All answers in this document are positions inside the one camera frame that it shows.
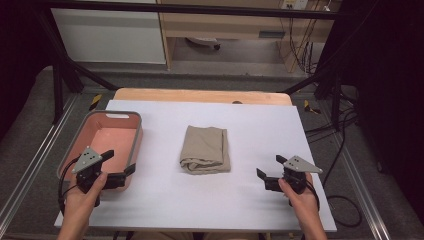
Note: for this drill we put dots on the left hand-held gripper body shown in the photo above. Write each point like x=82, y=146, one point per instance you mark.
x=87, y=160

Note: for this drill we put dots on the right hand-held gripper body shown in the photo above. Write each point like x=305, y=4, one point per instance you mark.
x=295, y=173

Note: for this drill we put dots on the pink basket with grey rim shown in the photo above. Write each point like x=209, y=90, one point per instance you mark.
x=115, y=140

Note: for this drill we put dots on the beige cloth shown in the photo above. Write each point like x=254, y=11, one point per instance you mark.
x=205, y=150

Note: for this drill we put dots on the person's right hand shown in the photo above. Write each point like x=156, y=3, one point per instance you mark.
x=300, y=200

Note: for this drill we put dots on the person's left hand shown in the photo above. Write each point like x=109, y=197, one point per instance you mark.
x=81, y=196

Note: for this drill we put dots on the yellow black floor tape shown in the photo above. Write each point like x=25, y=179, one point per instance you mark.
x=310, y=108
x=95, y=101

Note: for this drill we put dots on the white table board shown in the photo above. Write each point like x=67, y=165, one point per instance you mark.
x=186, y=200

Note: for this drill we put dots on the wooden table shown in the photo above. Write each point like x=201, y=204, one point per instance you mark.
x=186, y=95

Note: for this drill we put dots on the white cabinet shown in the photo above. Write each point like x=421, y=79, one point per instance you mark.
x=110, y=36

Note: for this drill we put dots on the white chair base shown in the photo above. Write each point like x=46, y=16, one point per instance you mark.
x=203, y=41

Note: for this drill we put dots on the wooden desk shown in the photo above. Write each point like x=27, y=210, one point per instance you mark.
x=233, y=25

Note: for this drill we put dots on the white power strip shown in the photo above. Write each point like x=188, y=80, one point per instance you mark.
x=295, y=4

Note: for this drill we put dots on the aluminium floor rail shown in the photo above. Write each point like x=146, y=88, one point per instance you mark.
x=360, y=186
x=36, y=156

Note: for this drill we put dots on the black frame stand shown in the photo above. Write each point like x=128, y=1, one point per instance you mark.
x=328, y=86
x=63, y=76

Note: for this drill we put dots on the black frame crossbar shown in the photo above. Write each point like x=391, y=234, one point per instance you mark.
x=200, y=10

